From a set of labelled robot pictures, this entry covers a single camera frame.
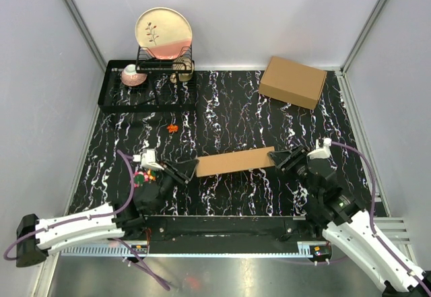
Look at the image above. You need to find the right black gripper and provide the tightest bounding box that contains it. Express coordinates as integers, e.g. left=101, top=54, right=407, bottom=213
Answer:
left=267, top=144, right=321, bottom=201

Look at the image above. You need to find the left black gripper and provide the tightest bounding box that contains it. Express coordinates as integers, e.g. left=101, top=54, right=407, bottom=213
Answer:
left=153, top=160, right=199, bottom=216

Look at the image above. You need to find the brown cardboard box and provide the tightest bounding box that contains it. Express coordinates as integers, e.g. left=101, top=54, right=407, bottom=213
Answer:
left=196, top=146, right=275, bottom=177
left=259, top=56, right=327, bottom=110

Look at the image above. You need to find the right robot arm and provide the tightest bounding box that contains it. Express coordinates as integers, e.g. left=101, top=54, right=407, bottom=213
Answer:
left=268, top=138, right=430, bottom=296

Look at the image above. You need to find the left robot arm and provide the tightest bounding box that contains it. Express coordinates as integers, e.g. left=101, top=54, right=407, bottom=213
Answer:
left=13, top=159, right=199, bottom=268

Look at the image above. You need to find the closed brown cardboard box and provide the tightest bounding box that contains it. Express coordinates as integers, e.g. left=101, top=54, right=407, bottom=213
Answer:
left=259, top=56, right=327, bottom=110

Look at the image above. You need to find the orange rimmed flower toy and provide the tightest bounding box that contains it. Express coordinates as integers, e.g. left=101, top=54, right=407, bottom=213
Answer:
left=144, top=170, right=156, bottom=181

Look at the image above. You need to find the small orange flower toy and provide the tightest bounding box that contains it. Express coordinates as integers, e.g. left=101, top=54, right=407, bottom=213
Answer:
left=167, top=124, right=178, bottom=133

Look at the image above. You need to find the small cream plate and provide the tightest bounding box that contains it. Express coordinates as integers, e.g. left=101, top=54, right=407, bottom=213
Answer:
left=170, top=57, right=195, bottom=84

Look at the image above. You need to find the small pink bowl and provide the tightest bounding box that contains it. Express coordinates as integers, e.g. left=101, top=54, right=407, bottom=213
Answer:
left=121, top=64, right=147, bottom=87

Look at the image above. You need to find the large cream pink plate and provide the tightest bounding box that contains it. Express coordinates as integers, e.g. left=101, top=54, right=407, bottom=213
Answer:
left=135, top=7, right=193, bottom=60

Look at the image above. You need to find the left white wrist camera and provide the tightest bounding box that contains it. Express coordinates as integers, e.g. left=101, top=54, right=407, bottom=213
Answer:
left=132, top=149, right=164, bottom=170

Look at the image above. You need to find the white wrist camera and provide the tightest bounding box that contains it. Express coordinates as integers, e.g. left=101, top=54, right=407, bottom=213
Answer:
left=132, top=149, right=164, bottom=170
left=307, top=138, right=332, bottom=160

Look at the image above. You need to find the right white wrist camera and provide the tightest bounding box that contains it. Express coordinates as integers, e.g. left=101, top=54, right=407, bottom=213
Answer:
left=307, top=138, right=332, bottom=160

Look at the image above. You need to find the colourful bead bracelet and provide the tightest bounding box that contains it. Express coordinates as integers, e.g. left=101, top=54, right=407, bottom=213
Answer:
left=133, top=171, right=149, bottom=189

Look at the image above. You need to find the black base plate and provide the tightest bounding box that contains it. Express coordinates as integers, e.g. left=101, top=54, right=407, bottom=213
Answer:
left=115, top=216, right=328, bottom=255

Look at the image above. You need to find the black wire dish rack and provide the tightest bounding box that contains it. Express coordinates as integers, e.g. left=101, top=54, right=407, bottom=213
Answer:
left=98, top=47, right=197, bottom=113

